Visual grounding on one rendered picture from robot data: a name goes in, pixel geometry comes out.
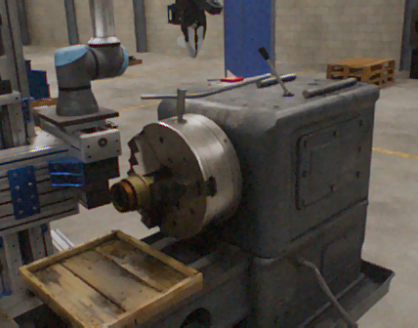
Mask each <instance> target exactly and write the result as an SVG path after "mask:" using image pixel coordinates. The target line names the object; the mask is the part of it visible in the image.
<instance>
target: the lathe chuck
mask: <svg viewBox="0 0 418 328"><path fill-rule="evenodd" d="M177 118H178V116H175V117H172V118H169V119H163V120H160V121H156V122H150V123H148V124H146V125H145V126H143V129H144V131H145V132H146V136H147V137H148V140H149V142H150V143H151V146H152V148H153V149H154V151H155V154H156V155H157V157H158V160H159V161H160V163H161V164H162V165H165V166H167V167H168V168H167V169H166V170H164V171H163V172H161V173H158V174H157V175H155V176H150V177H149V178H151V179H152V181H153V182H158V181H160V180H162V179H167V178H169V177H171V176H172V177H173V176H175V177H180V178H185V179H195V180H201V181H207V180H209V176H211V178H212V179H213V184H214V189H215V193H213V196H212V197H211V195H207V196H203V195H201V196H199V197H195V198H194V199H192V200H183V199H179V198H176V199H174V200H167V201H166V204H165V207H164V214H163V217H162V220H161V226H160V230H161V231H162V232H163V233H165V234H167V236H170V237H173V238H175V239H190V238H192V237H194V236H196V235H197V234H199V233H203V232H204V231H206V230H209V229H210V228H212V227H215V226H217V225H219V224H220V223H221V222H222V221H223V220H224V219H225V217H226V216H227V215H228V212H229V211H230V205H231V203H232V199H233V178H232V173H231V169H230V163H229V161H228V157H227V156H226V153H225V150H224V149H223V147H222V145H221V143H220V142H219V140H218V139H217V138H216V137H215V135H214V134H213V133H212V131H210V130H209V128H207V127H206V125H203V123H202V122H200V121H198V120H197V119H194V118H191V117H189V116H183V120H185V121H186V123H183V124H180V123H176V122H173V121H174V120H177ZM215 220H218V221H217V222H216V223H215V224H214V225H212V226H211V227H208V226H209V225H210V224H211V223H212V222H214V221H215Z"/></svg>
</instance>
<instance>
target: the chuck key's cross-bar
mask: <svg viewBox="0 0 418 328"><path fill-rule="evenodd" d="M271 77H272V76H271V75H270V74H264V75H262V76H259V77H254V78H251V79H248V80H243V81H241V82H238V83H233V84H230V85H228V86H223V87H221V88H218V89H212V90H210V91H207V92H202V93H199V94H186V99H197V98H204V97H206V96H209V95H215V94H217V93H220V92H224V91H227V90H230V89H235V88H237V87H240V86H245V85H248V84H250V83H255V82H258V81H261V80H266V79H269V78H271ZM177 98H178V95H177V94H176V95H140V99H141V100H167V99H177Z"/></svg>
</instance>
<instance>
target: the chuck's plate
mask: <svg viewBox="0 0 418 328"><path fill-rule="evenodd" d="M183 116H189V117H191V118H194V119H197V120H198V121H200V122H202V123H203V125H206V127H207V128H209V130H210V131H212V133H213V134H214V135H215V137H216V138H217V139H218V140H219V142H220V143H221V145H222V147H223V149H224V150H225V153H226V156H227V157H228V161H229V163H230V169H231V173H232V178H233V199H232V203H231V205H230V211H229V212H228V215H227V216H226V217H225V219H224V220H223V221H222V222H221V223H220V225H221V224H222V223H224V222H226V221H227V220H228V219H229V218H231V217H232V215H233V214H234V212H236V209H237V207H238V206H239V201H240V198H241V194H242V173H241V170H240V166H239V161H238V158H237V156H236V152H235V150H234V149H233V145H232V144H231V142H230V140H229V139H228V137H227V135H226V134H225V132H224V131H222V129H221V128H219V126H218V125H216V124H215V122H212V120H210V119H207V118H206V117H205V116H201V115H199V114H194V113H189V114H185V115H183Z"/></svg>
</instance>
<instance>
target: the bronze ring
mask: <svg viewBox="0 0 418 328"><path fill-rule="evenodd" d="M151 183H154V182H153V181H152V179H151V178H149V177H148V176H141V175H140V174H139V173H133V174H131V176H129V177H128V178H125V179H122V180H121V181H120V182H116V183H115V184H113V185H112V186H111V187H110V200H111V202H112V204H113V206H114V208H115V209H116V210H117V211H118V212H120V213H126V212H135V211H137V210H139V209H147V208H148V206H149V205H150V203H151V191H150V189H149V187H148V185H149V184H151Z"/></svg>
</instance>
